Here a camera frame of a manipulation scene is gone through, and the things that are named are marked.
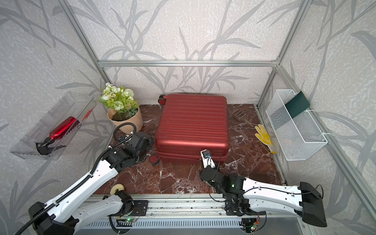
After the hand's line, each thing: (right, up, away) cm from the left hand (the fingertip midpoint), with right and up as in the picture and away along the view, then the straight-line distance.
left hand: (153, 143), depth 77 cm
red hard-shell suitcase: (+19, +10, +2) cm, 22 cm away
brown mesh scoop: (+56, +16, +35) cm, 68 cm away
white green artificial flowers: (-23, +25, +10) cm, 35 cm away
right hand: (+25, -10, -1) cm, 27 cm away
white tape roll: (-20, -24, 0) cm, 31 cm away
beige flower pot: (-17, +15, +14) cm, 26 cm away
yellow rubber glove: (+71, 0, +25) cm, 75 cm away
